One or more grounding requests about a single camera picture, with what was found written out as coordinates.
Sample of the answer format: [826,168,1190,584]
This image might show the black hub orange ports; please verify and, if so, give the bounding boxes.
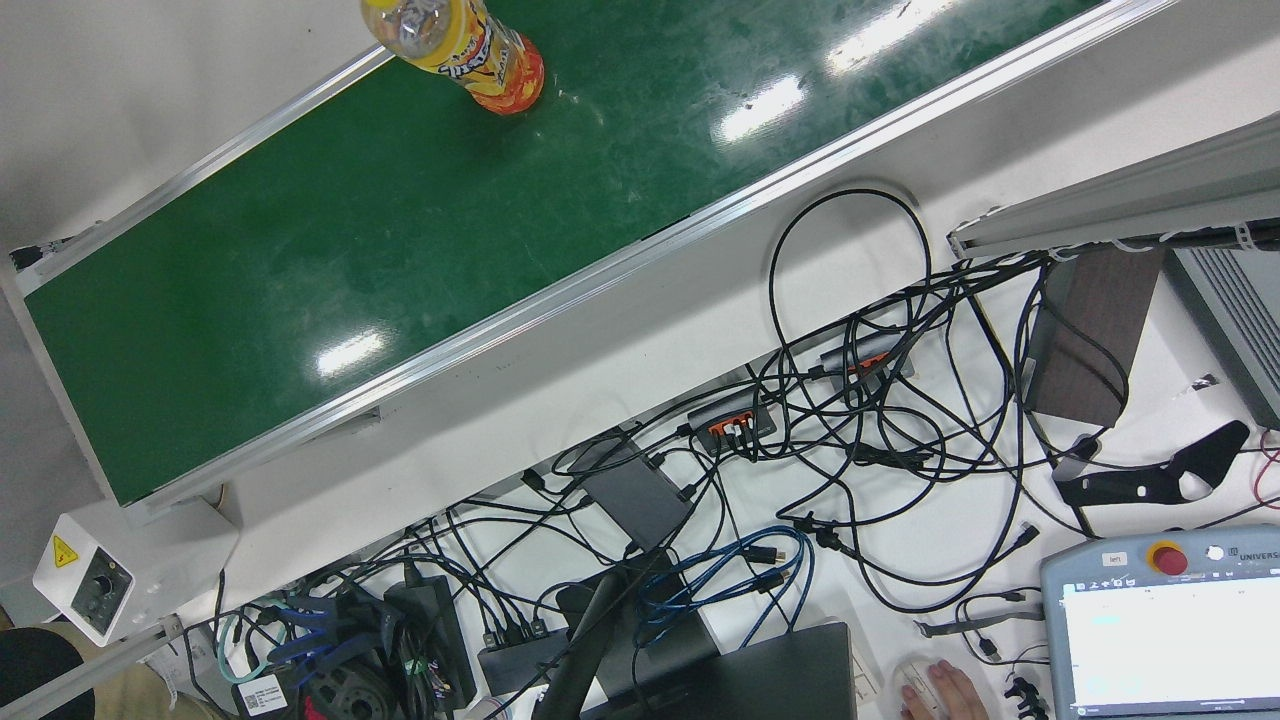
[818,335,916,386]
[686,390,779,453]

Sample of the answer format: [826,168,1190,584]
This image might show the dark grey docking box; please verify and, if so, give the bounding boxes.
[578,438,698,553]

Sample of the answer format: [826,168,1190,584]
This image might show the green conveyor belt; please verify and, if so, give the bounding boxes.
[8,0,1176,511]

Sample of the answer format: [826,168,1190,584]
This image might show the plain black hub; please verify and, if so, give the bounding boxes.
[477,617,574,694]

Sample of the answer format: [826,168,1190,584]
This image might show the black computer monitor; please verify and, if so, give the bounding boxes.
[533,560,863,720]

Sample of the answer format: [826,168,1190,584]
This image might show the black power adapter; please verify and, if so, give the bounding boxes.
[383,573,479,709]

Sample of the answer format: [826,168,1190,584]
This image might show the orange juice bottle yellow cap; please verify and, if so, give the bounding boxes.
[360,0,547,117]

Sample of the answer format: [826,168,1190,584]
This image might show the white computer mouse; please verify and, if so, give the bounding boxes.
[892,654,963,720]

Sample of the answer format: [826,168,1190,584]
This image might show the black machine part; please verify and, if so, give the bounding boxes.
[228,590,406,720]

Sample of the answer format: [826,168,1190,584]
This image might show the dark brown wood block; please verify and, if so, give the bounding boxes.
[1022,245,1168,431]

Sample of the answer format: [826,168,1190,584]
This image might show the bystander bare hand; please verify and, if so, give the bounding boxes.
[899,659,992,720]

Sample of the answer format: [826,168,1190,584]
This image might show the white conveyor control box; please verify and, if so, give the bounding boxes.
[31,496,242,647]

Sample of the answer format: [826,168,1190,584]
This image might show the grey blue teach pendant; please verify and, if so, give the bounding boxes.
[1039,524,1280,720]

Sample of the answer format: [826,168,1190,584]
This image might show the black round part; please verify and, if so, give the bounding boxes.
[0,627,84,720]

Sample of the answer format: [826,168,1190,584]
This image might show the black cable tangle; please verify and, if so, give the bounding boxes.
[215,185,1131,720]

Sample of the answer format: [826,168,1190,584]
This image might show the blue cable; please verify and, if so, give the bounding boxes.
[636,525,817,653]

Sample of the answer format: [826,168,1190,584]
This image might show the aluminium camera post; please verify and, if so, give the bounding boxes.
[946,110,1280,263]

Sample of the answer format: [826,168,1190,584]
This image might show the black metal bracket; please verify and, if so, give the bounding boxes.
[1053,419,1253,513]

